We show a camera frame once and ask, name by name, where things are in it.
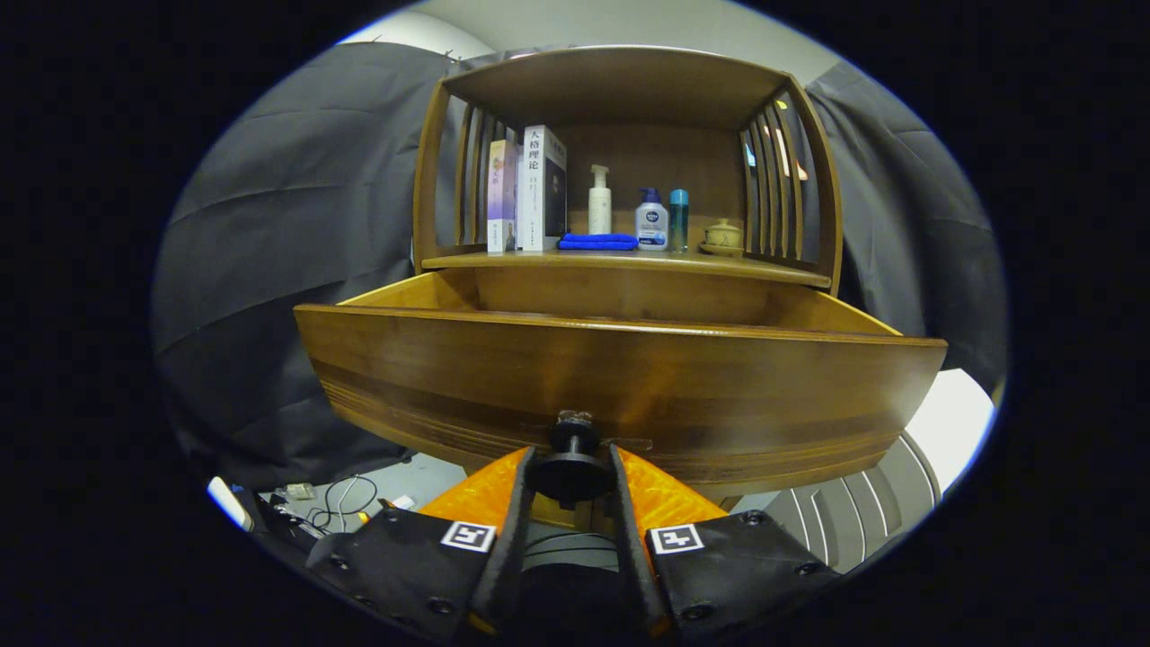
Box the brown wooden countertop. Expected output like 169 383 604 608
420 247 832 290

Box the brown wooden drawer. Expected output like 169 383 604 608
293 267 949 504

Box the black backdrop cloth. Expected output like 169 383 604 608
148 40 1009 491

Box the thick white book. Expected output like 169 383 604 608
516 125 569 253

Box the white flat board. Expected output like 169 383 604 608
903 368 998 495

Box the beige lidded teacup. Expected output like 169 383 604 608
699 218 745 258

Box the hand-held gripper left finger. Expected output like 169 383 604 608
305 447 537 641

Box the purple book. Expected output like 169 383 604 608
486 139 519 254

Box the black cable loop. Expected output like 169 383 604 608
305 474 380 533

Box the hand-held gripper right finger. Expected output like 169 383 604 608
609 443 841 643

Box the black drawer knob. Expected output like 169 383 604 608
526 410 617 504

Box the folded blue cloth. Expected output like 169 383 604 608
557 233 640 252

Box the brown wooden cabinet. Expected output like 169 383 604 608
411 45 845 536

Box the white pump bottle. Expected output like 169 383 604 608
588 164 613 236

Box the white lotion bottle blue cap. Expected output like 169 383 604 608
634 187 669 252

